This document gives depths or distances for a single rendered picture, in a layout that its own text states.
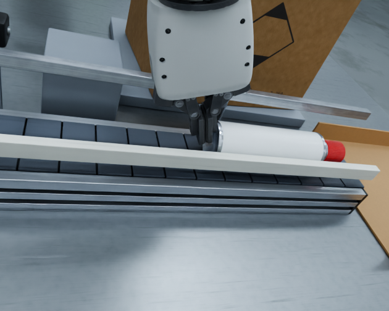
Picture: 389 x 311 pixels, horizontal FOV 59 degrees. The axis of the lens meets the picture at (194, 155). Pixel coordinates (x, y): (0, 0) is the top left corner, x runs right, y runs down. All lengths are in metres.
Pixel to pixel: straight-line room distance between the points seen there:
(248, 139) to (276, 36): 0.22
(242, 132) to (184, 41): 0.15
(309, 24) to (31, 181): 0.47
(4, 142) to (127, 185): 0.13
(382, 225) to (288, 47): 0.32
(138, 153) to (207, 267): 0.15
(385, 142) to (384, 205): 0.21
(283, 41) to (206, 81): 0.28
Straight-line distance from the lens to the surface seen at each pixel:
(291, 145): 0.46
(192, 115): 0.38
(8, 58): 0.39
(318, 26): 0.63
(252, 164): 0.42
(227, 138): 0.41
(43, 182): 0.38
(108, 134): 0.43
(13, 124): 0.43
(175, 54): 0.33
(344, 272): 0.50
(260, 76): 0.62
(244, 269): 0.42
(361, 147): 0.77
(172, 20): 0.31
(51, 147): 0.36
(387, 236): 0.60
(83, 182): 0.38
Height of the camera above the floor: 1.16
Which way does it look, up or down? 39 degrees down
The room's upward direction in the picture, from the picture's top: 23 degrees clockwise
